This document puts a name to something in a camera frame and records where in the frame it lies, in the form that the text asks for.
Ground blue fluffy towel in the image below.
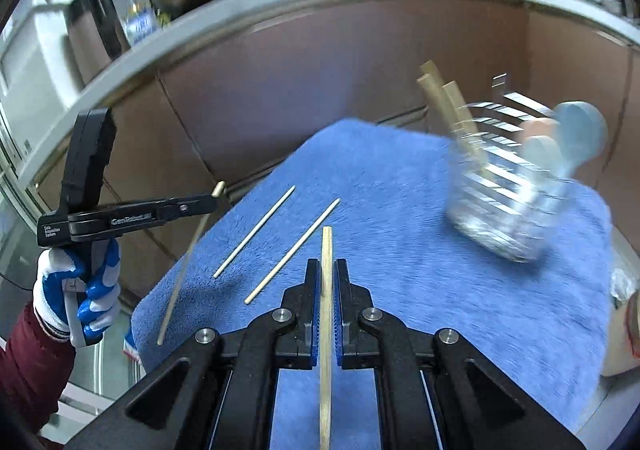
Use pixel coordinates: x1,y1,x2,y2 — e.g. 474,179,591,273
131,117,613,450

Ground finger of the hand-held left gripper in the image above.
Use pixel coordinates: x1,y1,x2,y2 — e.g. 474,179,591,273
162,194,222,227

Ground white appliance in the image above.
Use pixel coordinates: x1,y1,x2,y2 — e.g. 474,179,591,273
0,0,101,181

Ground light blue ceramic spoon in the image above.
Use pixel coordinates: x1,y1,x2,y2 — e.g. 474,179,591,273
552,101,609,181

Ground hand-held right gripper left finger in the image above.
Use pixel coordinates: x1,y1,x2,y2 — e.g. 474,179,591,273
65,257,322,450

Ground person's left hand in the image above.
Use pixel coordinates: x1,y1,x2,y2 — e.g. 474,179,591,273
33,239,122,348

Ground person's left forearm red sleeve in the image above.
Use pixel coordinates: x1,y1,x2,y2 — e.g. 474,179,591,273
0,302,77,436

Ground blue white salt bag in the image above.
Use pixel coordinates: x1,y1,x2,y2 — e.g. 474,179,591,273
121,4,157,45

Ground brown black appliance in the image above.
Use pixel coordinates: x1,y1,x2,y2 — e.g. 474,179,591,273
67,0,126,81

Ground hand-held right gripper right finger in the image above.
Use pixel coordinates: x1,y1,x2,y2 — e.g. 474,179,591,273
334,257,586,450

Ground white ceramic spoon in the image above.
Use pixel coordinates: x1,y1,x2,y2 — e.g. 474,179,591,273
520,135,564,169

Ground wire utensil holder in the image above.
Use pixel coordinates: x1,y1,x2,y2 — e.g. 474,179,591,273
445,72,576,263

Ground pink ceramic spoon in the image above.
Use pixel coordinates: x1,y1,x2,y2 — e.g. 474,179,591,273
522,117,559,139

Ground trash bin with bag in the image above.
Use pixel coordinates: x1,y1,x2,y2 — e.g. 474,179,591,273
602,267,640,378

